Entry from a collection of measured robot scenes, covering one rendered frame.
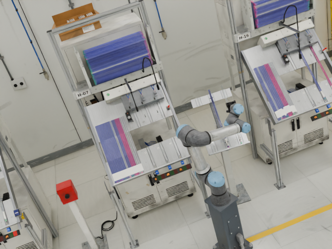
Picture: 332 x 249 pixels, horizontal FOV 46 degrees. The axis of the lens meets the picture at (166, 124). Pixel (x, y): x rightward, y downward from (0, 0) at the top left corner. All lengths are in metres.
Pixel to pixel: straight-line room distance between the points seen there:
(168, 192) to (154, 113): 0.86
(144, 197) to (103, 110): 0.95
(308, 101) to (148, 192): 1.63
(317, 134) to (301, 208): 0.87
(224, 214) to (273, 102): 1.07
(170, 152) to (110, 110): 0.62
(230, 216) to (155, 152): 0.78
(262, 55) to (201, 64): 1.64
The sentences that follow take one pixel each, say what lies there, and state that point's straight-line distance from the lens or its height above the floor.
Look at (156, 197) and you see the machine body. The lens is 3.80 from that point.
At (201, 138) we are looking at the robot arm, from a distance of 2.64.
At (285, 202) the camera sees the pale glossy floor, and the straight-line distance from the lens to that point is 3.74.
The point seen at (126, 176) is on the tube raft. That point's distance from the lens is 3.22.
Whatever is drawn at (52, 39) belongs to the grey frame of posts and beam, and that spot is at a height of 1.83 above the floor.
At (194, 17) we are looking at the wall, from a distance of 4.94.
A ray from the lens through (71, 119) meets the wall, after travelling 5.08.
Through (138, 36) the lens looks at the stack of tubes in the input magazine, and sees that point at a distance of 3.24.
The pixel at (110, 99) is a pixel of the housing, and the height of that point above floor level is 1.24.
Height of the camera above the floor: 2.64
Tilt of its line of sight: 31 degrees down
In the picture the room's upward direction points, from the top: 17 degrees counter-clockwise
